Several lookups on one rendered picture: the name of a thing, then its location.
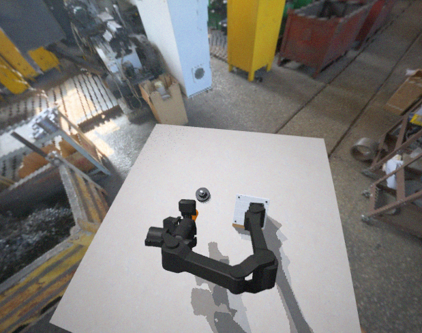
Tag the black round pedestal with silver shaft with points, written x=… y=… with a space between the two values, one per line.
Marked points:
x=202 y=194

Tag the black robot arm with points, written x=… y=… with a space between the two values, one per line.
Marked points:
x=177 y=255

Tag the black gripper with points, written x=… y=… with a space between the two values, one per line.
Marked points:
x=187 y=207

